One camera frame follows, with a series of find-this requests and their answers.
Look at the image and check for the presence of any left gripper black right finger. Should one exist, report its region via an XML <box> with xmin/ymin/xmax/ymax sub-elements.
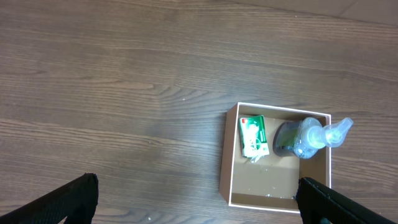
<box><xmin>295</xmin><ymin>177</ymin><xmax>394</xmax><ymax>224</ymax></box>

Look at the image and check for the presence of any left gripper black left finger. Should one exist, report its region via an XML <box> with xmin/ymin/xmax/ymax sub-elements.
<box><xmin>1</xmin><ymin>173</ymin><xmax>99</xmax><ymax>224</ymax></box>

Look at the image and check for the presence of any clear pump dispenser bottle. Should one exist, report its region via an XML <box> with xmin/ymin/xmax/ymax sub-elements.
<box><xmin>272</xmin><ymin>117</ymin><xmax>354</xmax><ymax>159</ymax></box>

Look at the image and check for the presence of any green soap bar package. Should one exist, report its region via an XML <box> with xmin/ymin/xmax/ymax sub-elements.
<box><xmin>238</xmin><ymin>115</ymin><xmax>269</xmax><ymax>164</ymax></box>

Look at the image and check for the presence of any pink open cardboard box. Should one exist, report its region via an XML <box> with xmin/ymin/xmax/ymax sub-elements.
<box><xmin>219</xmin><ymin>102</ymin><xmax>331</xmax><ymax>213</ymax></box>

